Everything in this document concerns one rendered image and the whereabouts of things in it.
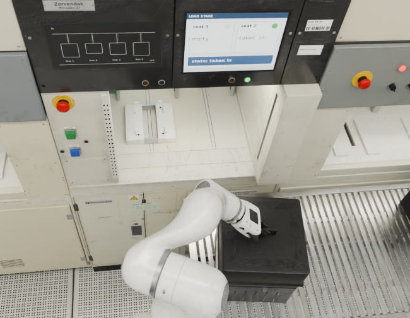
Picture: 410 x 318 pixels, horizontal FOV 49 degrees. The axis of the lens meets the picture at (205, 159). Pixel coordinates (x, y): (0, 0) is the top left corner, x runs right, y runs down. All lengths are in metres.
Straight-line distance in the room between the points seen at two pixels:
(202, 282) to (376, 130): 1.50
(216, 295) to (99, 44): 0.75
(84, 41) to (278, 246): 0.88
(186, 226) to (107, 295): 1.67
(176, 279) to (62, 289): 1.74
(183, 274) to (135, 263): 0.10
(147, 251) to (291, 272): 0.70
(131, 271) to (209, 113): 1.27
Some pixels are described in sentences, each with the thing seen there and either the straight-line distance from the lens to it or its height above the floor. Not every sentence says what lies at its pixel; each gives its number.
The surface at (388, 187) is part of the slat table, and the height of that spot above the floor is 0.76.
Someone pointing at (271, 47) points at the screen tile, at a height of 1.56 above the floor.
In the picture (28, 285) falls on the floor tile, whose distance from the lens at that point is 2.68.
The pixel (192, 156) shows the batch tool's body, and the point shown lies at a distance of 1.93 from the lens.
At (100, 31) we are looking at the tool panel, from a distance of 1.28.
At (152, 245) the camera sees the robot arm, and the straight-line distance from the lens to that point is 0.94.
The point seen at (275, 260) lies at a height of 1.06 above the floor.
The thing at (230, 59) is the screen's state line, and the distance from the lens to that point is 1.38.
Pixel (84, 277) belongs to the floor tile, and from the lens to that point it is 2.63.
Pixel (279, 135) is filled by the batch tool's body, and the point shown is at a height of 1.20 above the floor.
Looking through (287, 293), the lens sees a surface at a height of 0.86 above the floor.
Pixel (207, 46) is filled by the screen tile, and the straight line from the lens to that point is 1.34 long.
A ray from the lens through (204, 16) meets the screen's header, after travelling 1.27.
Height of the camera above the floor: 2.42
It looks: 54 degrees down
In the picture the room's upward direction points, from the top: 8 degrees clockwise
